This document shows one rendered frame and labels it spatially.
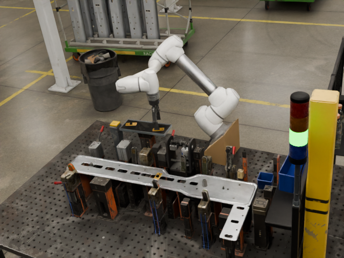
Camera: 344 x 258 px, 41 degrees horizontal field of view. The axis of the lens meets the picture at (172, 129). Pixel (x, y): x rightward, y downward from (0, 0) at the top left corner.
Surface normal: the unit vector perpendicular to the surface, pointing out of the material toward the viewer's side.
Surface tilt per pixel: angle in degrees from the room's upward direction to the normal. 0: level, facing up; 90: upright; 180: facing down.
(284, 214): 0
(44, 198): 0
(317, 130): 90
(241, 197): 0
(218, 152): 90
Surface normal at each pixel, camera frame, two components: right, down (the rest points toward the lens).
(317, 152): -0.41, 0.56
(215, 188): -0.12, -0.84
